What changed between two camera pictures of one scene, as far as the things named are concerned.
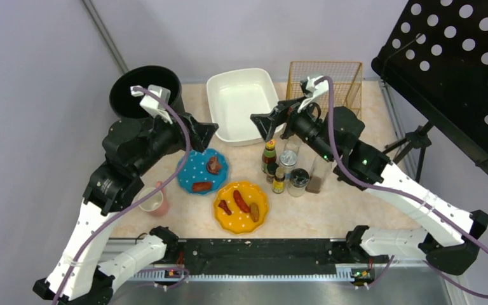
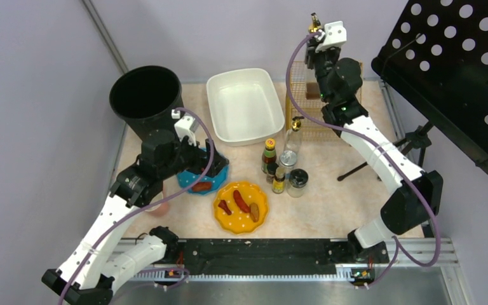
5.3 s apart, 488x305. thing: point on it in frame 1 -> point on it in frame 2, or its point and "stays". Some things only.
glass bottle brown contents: x=319 y=171 -> x=312 y=88
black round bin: x=128 y=104 stays
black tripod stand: x=417 y=140 stays
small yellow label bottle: x=278 y=182 stays
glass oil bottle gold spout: x=293 y=143 stays
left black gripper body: x=189 y=131 -> x=212 y=164
